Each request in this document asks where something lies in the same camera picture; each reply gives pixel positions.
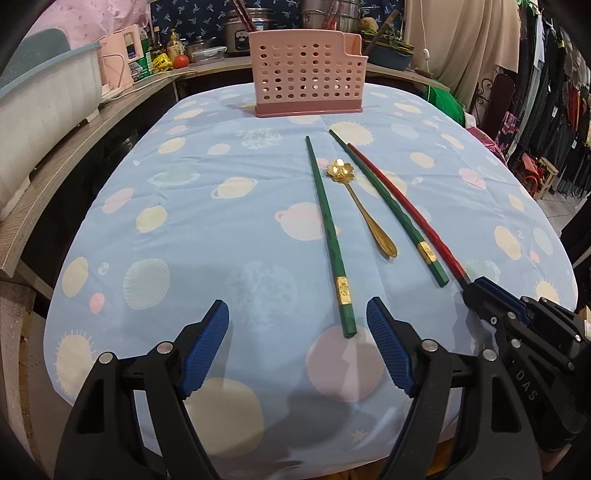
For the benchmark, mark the dark glass bottle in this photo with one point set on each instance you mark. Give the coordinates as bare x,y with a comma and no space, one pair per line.
157,39

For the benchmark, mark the pink patterned cloth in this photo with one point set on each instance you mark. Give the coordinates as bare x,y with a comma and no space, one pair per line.
487,141

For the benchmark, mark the gold flower spoon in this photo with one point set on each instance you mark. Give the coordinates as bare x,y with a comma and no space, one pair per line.
369,217

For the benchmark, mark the blue planter with plants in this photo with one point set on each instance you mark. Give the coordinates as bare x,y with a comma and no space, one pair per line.
390,53

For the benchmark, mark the pink appliance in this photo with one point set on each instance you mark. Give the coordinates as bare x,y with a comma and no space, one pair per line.
120,57

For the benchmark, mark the pink floral cloth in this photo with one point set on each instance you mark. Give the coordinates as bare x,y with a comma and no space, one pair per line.
87,18

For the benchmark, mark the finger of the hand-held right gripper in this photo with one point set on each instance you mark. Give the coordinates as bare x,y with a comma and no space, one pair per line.
485,307
508,297

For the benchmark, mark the green cloth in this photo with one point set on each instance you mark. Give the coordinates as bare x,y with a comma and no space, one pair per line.
445,99

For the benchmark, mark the red tomato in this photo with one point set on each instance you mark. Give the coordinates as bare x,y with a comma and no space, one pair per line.
181,60

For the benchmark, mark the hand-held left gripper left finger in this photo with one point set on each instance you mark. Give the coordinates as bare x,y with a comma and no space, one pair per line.
205,348

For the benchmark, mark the grey-blue perforated lid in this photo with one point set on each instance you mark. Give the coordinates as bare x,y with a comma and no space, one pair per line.
32,60

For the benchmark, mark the steel steamer pot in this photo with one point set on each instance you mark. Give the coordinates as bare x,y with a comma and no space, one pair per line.
318,14

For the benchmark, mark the yellow packet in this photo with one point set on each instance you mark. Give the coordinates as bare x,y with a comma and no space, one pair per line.
161,62

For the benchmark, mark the dark wooden chair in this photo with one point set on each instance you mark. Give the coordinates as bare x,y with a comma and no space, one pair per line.
496,101

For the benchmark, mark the hanging clothes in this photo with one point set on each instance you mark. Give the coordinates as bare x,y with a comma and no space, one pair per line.
558,69

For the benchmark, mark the wooden counter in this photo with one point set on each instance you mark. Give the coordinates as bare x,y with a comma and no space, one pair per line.
92,152

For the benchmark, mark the round green-brown vegetable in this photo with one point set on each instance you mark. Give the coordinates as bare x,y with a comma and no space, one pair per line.
370,25

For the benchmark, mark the beige curtain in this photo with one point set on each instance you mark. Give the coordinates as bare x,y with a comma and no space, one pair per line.
466,32

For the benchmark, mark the blue planet print tablecloth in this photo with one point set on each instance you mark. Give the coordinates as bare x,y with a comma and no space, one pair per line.
207,207

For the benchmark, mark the small lidded steel pot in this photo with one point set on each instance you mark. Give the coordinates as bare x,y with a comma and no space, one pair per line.
199,46

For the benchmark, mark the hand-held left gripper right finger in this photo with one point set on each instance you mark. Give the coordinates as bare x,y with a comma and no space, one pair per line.
392,350

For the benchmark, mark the glass food container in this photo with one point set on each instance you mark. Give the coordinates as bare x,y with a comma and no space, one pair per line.
208,55

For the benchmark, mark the white tub with blue rim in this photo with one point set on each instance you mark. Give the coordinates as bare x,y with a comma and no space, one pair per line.
41,115

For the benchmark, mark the dark blue patterned cloth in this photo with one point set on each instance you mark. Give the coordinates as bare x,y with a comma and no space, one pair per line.
198,16

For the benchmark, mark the wooden stool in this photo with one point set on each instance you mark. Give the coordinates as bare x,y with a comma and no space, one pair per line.
540,173

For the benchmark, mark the silver rice cooker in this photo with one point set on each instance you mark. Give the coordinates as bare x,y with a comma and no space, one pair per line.
242,34

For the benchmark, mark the pink perforated utensil holder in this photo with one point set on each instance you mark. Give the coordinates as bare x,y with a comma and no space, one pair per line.
304,76

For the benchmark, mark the yellow-capped bottle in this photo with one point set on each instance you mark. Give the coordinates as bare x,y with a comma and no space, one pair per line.
174,44

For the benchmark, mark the green chopstick with gold band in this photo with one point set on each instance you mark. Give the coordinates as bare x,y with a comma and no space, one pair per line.
392,207
328,235

